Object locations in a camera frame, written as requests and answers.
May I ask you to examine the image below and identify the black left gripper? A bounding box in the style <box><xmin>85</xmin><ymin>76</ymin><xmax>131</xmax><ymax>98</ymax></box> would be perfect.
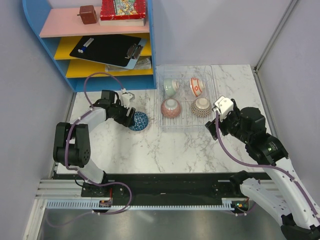
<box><xmin>110</xmin><ymin>100</ymin><xmax>136</xmax><ymax>128</ymax></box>

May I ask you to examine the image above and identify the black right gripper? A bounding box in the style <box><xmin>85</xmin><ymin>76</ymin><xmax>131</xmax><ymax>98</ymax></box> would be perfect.
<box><xmin>204</xmin><ymin>106</ymin><xmax>251</xmax><ymax>144</ymax></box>

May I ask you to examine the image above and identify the blue triangle patterned bowl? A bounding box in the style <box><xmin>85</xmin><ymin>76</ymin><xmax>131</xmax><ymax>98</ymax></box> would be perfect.
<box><xmin>129</xmin><ymin>111</ymin><xmax>149</xmax><ymax>132</ymax></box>

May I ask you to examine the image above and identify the black mosaic patterned bowl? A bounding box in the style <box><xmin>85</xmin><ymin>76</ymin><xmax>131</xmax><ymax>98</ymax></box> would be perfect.
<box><xmin>190</xmin><ymin>97</ymin><xmax>212</xmax><ymax>118</ymax></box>

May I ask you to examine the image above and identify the floral pink outside bowl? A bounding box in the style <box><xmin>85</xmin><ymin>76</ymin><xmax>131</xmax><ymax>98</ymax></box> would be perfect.
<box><xmin>160</xmin><ymin>98</ymin><xmax>182</xmax><ymax>118</ymax></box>

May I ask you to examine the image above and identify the pale green bowl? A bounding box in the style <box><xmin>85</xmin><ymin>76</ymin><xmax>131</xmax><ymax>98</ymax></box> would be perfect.
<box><xmin>163</xmin><ymin>78</ymin><xmax>179</xmax><ymax>98</ymax></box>

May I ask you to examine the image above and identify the orange white patterned bowl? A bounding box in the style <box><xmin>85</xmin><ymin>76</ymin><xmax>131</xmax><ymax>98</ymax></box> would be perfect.
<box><xmin>189</xmin><ymin>77</ymin><xmax>206</xmax><ymax>98</ymax></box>

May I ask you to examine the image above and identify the white wire dish rack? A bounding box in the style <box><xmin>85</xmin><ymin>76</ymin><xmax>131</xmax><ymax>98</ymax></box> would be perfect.
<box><xmin>156</xmin><ymin>65</ymin><xmax>217</xmax><ymax>132</ymax></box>

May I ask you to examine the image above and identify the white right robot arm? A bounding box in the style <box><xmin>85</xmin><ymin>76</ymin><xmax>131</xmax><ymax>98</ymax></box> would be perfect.
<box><xmin>205</xmin><ymin>96</ymin><xmax>320</xmax><ymax>240</ymax></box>

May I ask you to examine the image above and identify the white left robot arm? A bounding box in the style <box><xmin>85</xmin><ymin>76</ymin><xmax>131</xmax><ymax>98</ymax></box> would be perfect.
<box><xmin>53</xmin><ymin>89</ymin><xmax>136</xmax><ymax>197</ymax></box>

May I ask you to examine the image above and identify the blue shelf unit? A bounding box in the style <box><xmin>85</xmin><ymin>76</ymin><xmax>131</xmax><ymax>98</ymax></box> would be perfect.
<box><xmin>22</xmin><ymin>0</ymin><xmax>156</xmax><ymax>93</ymax></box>

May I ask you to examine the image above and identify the patterned paper booklet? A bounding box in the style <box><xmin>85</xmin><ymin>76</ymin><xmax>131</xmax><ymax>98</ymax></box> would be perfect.
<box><xmin>104</xmin><ymin>56</ymin><xmax>152</xmax><ymax>72</ymax></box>

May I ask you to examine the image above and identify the black clipboard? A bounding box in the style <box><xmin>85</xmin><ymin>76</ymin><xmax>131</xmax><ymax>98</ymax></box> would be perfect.
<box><xmin>69</xmin><ymin>34</ymin><xmax>148</xmax><ymax>70</ymax></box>

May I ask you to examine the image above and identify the white blue marker pen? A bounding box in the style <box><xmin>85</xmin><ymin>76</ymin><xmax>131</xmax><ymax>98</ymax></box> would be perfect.
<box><xmin>78</xmin><ymin>37</ymin><xmax>94</xmax><ymax>53</ymax></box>

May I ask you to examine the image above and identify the white book under red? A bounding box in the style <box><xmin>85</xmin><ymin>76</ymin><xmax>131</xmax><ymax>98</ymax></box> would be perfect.
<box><xmin>98</xmin><ymin>18</ymin><xmax>146</xmax><ymax>27</ymax></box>

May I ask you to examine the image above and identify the brown wooden cube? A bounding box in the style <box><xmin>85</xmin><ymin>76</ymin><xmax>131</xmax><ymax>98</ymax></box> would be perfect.
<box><xmin>77</xmin><ymin>5</ymin><xmax>97</xmax><ymax>25</ymax></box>

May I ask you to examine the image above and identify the red patterned book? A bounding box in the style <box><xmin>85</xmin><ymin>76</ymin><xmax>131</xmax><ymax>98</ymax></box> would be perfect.
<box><xmin>100</xmin><ymin>0</ymin><xmax>147</xmax><ymax>21</ymax></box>

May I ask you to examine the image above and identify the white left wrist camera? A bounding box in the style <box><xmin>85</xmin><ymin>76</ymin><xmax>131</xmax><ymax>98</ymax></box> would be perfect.
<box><xmin>120</xmin><ymin>88</ymin><xmax>135</xmax><ymax>109</ymax></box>

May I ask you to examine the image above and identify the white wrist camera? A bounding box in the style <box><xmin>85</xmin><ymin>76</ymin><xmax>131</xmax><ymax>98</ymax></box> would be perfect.
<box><xmin>212</xmin><ymin>95</ymin><xmax>234</xmax><ymax>122</ymax></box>
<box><xmin>120</xmin><ymin>88</ymin><xmax>135</xmax><ymax>109</ymax></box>

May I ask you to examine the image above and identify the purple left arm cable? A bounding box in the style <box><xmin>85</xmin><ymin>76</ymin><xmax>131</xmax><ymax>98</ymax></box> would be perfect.
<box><xmin>46</xmin><ymin>71</ymin><xmax>133</xmax><ymax>228</ymax></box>

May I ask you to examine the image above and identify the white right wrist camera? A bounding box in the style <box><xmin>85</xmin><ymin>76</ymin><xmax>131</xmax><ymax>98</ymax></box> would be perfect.
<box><xmin>212</xmin><ymin>95</ymin><xmax>234</xmax><ymax>122</ymax></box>

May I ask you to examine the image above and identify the aluminium corner frame post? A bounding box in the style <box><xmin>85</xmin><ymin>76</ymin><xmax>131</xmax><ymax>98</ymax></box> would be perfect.
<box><xmin>252</xmin><ymin>0</ymin><xmax>301</xmax><ymax>73</ymax></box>

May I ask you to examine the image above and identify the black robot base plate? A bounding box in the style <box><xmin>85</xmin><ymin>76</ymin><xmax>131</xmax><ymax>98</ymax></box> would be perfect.
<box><xmin>82</xmin><ymin>172</ymin><xmax>260</xmax><ymax>201</ymax></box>

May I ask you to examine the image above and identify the light blue cable duct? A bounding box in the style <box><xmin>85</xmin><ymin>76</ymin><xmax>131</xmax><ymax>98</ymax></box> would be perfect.
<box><xmin>45</xmin><ymin>198</ymin><xmax>236</xmax><ymax>211</ymax></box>

